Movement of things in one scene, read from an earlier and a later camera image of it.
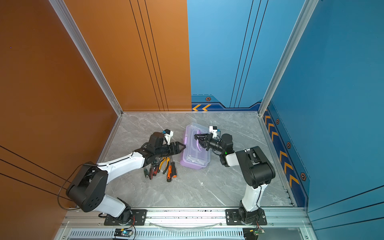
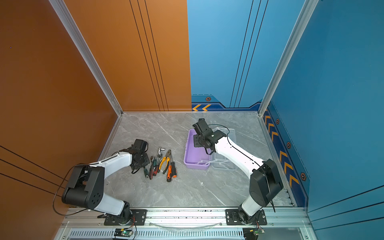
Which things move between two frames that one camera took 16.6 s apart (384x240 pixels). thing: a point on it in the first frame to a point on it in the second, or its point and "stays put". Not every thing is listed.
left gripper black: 177,150 to 147,162
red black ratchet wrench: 151,172 stays put
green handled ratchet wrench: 146,173 stays put
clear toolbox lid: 194,153 to 219,162
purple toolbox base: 195,155 stays put
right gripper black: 201,143 stays put
